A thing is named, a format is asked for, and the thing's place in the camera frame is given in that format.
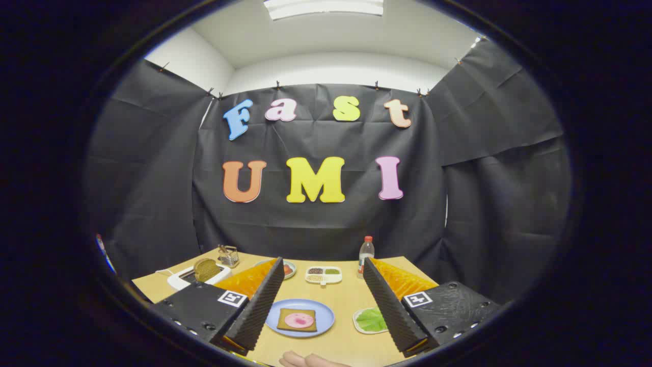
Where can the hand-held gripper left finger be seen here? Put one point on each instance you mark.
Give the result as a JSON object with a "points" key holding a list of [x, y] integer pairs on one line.
{"points": [[265, 300]]}

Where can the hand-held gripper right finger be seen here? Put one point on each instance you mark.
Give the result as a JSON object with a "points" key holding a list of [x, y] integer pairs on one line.
{"points": [[384, 300]]}

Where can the green lettuce leaf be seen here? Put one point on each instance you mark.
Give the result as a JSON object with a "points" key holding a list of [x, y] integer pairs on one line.
{"points": [[371, 319]]}

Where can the round-topped brown bread slice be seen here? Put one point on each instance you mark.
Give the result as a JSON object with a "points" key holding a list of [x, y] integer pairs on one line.
{"points": [[206, 270]]}

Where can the blue plate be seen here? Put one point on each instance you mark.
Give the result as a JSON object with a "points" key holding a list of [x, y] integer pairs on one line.
{"points": [[277, 318]]}

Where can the square brown toast slice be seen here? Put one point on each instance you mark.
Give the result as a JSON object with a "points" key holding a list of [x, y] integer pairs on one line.
{"points": [[283, 314]]}

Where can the small white dish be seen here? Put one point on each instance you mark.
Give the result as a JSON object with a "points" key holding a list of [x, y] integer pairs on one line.
{"points": [[358, 328]]}

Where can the pale green plate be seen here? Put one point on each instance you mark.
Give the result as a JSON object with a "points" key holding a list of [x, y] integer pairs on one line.
{"points": [[292, 273]]}

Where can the pink ham slice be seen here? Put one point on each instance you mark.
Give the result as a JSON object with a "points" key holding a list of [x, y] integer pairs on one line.
{"points": [[299, 320]]}

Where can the clear red-capped water bottle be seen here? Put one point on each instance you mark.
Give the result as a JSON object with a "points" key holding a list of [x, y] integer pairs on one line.
{"points": [[365, 252]]}

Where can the white divided seasoning dish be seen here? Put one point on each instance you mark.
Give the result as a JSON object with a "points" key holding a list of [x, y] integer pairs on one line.
{"points": [[323, 275]]}

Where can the white toaster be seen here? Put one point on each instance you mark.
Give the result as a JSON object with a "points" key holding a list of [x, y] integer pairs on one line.
{"points": [[175, 280]]}

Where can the ceiling light panel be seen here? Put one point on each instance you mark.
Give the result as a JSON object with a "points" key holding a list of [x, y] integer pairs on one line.
{"points": [[323, 7]]}

